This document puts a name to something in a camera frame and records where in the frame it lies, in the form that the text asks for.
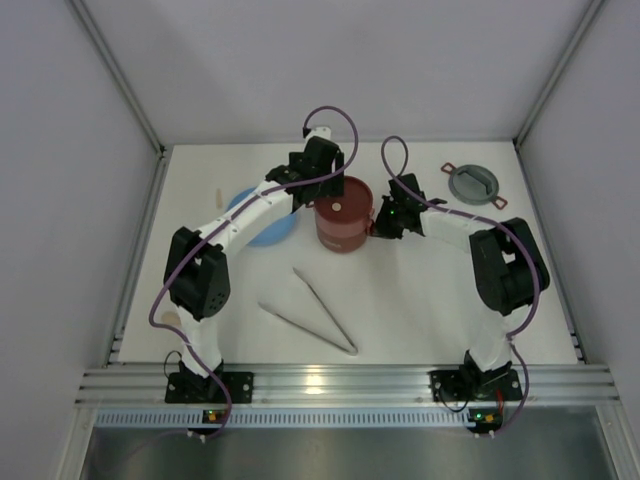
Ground dark red lid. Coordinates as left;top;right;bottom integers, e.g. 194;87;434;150
314;176;373;227

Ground pink lunch container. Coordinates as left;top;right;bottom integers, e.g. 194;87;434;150
314;176;374;238

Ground dark red lunch container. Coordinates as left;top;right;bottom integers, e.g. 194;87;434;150
316;227;367;254

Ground metal tongs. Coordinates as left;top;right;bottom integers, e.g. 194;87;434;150
257;267;359;357

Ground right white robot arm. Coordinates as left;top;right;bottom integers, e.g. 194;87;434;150
373;174;550;402

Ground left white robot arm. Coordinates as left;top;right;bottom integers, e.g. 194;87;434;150
163;127;344;404

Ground grey top lid with clasps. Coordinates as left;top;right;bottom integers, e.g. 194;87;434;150
440;162;508;210

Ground blue plate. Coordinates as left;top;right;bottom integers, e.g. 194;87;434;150
226;188;297;247

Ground wooden spoon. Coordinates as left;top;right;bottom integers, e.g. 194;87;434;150
160;311;181;326

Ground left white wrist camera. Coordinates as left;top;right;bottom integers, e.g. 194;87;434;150
303;125;332;142

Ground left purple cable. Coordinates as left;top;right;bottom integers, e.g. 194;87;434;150
149;105;359;441

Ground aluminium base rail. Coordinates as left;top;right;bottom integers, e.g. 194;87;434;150
74;364;619;432

